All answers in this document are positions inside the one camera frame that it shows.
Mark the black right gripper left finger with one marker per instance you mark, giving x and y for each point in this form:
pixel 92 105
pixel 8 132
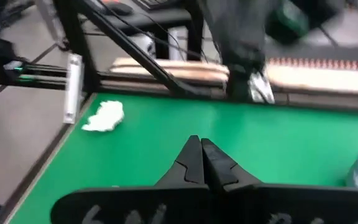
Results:
pixel 129 205

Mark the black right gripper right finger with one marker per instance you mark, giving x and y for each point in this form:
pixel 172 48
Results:
pixel 291 205

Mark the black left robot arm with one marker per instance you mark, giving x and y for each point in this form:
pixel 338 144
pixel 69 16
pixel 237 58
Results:
pixel 238 37

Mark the crumpled white tissue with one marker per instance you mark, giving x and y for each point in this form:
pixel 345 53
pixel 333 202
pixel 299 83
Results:
pixel 104 116

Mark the dark office desk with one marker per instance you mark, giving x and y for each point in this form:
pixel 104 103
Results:
pixel 166 17

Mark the black computer mouse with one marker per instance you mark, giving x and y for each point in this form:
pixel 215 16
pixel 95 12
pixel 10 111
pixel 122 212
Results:
pixel 118 8

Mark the black keyboard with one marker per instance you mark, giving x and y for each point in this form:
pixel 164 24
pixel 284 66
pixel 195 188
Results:
pixel 155 3

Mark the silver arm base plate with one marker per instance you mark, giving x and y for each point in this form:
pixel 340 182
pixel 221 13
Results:
pixel 261 88

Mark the silver aluminium post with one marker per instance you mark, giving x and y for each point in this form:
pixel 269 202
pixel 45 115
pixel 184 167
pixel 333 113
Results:
pixel 73 87

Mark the black diagonal frame brace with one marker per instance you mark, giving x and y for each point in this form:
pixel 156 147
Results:
pixel 135 51

